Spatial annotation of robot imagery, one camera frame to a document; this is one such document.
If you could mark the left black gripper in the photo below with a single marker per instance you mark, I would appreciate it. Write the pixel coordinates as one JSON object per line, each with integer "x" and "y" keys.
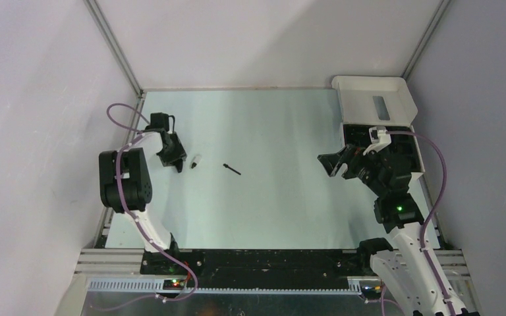
{"x": 178, "y": 153}

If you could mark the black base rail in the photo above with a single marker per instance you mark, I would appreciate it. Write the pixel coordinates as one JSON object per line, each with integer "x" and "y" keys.
{"x": 263, "y": 269}

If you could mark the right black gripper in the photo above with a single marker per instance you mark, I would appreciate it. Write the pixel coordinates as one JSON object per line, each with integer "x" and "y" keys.
{"x": 354, "y": 155}

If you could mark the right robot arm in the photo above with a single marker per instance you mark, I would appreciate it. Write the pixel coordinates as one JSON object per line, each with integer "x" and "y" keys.
{"x": 405, "y": 218}

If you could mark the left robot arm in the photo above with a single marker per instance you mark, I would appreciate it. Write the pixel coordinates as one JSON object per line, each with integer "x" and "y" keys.
{"x": 126, "y": 187}

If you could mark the small black cleaning brush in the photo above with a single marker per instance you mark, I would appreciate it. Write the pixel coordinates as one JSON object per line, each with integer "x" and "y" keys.
{"x": 231, "y": 169}

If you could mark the white box with black tray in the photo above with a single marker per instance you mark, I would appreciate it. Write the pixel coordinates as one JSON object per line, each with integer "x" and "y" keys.
{"x": 368, "y": 101}

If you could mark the black hair trimmer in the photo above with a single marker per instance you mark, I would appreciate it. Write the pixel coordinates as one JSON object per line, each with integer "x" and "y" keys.
{"x": 179, "y": 166}

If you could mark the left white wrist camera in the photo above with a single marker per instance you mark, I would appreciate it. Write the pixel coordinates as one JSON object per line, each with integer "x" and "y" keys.
{"x": 161, "y": 122}

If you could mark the aluminium frame front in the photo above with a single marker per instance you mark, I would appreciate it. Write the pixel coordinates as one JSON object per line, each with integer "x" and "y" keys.
{"x": 370, "y": 279}

